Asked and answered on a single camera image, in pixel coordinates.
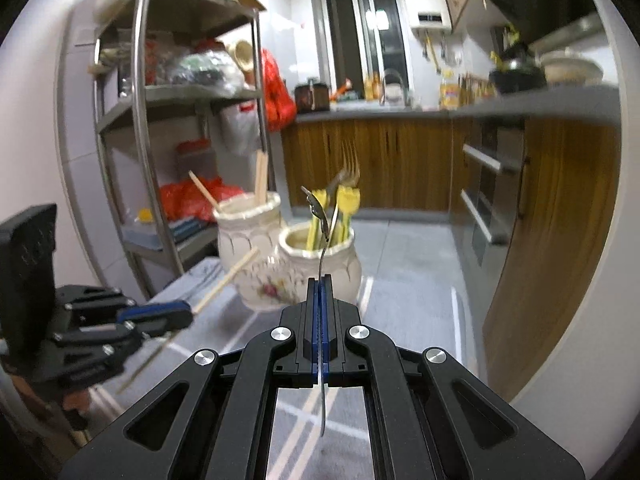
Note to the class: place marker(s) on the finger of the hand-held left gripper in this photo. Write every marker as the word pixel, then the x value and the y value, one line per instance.
pixel 150 310
pixel 100 350

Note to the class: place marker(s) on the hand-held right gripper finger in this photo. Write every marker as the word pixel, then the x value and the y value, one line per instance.
pixel 325 310
pixel 314 310

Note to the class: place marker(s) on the floral ceramic utensil holder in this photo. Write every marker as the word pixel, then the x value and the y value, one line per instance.
pixel 340 270

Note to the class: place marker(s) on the wooden chopstick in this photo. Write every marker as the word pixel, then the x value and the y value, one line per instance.
pixel 204 190
pixel 225 280
pixel 265 175
pixel 258 175

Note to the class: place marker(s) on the gold fork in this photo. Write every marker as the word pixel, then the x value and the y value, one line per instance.
pixel 351 165

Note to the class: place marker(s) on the grey striped tablecloth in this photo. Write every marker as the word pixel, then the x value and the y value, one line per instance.
pixel 400 320

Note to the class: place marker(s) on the orange plastic bag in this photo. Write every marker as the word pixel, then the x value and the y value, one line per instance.
pixel 190 197
pixel 277 90

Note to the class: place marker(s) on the wooden lower kitchen cabinets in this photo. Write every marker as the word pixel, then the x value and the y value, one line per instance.
pixel 380 160

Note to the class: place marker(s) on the white plastic bag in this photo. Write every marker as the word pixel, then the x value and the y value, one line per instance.
pixel 240 127

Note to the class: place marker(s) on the metal shelf rack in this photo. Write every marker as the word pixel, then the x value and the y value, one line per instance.
pixel 140 110

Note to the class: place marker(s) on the built-in oven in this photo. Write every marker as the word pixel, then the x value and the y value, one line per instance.
pixel 492 185

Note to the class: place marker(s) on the dark red pot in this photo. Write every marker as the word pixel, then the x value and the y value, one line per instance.
pixel 311 96

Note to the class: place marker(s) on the metal faucet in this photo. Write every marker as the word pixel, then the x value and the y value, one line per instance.
pixel 395 80

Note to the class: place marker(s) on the wooden cabinet beside oven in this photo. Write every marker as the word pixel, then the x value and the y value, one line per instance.
pixel 560 240

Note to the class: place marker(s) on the yellow oil bottle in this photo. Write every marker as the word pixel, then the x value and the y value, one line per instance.
pixel 449 91

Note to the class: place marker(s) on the beige cup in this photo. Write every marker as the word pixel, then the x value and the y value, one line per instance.
pixel 242 55

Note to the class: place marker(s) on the grey kitchen countertop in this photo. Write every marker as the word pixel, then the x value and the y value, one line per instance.
pixel 500 105

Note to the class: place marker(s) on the kitchen window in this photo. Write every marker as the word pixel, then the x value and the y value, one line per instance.
pixel 360 35

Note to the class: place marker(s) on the black wok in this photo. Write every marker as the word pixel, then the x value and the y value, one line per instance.
pixel 517 75

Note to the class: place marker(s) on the white water heater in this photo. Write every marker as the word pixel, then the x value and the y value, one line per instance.
pixel 427 0

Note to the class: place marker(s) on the white bowl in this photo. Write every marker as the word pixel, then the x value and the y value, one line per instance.
pixel 570 70

